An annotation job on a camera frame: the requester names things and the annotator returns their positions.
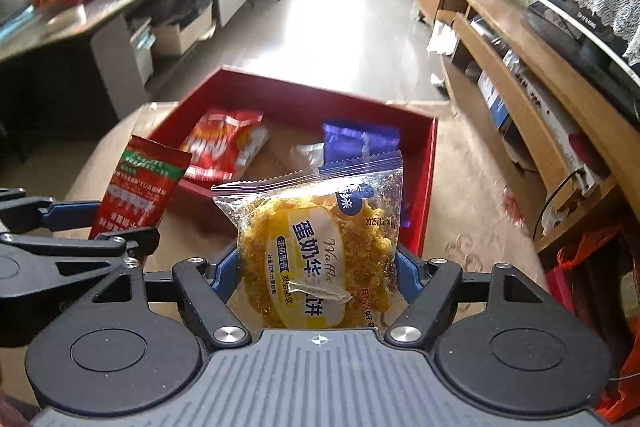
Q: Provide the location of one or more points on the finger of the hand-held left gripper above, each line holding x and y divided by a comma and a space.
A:
100, 244
70, 214

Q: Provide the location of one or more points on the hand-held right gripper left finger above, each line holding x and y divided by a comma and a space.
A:
227, 277

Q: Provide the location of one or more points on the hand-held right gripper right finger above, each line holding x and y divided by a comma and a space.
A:
410, 274

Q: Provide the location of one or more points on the red green-topped snack packet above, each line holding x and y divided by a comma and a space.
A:
140, 187

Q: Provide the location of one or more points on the yellow waffle packet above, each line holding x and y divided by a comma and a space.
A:
320, 247

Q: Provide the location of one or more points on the red and clear sausage packet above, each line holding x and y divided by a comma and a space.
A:
220, 147

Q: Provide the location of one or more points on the purple biscuit packet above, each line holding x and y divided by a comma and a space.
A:
360, 142

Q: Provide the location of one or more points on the red box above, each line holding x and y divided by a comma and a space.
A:
300, 102

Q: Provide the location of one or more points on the beige floral tablecloth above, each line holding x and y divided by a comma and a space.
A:
475, 217

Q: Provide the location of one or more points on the dark low table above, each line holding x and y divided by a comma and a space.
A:
65, 37

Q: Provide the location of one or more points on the white storage box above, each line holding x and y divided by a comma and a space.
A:
142, 49

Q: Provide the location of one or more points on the red plastic bag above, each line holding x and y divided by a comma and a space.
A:
600, 297

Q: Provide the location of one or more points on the cardboard box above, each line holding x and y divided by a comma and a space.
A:
182, 29

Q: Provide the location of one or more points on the wooden cabinet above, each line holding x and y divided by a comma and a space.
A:
525, 72

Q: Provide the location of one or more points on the black television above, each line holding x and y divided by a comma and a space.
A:
585, 42

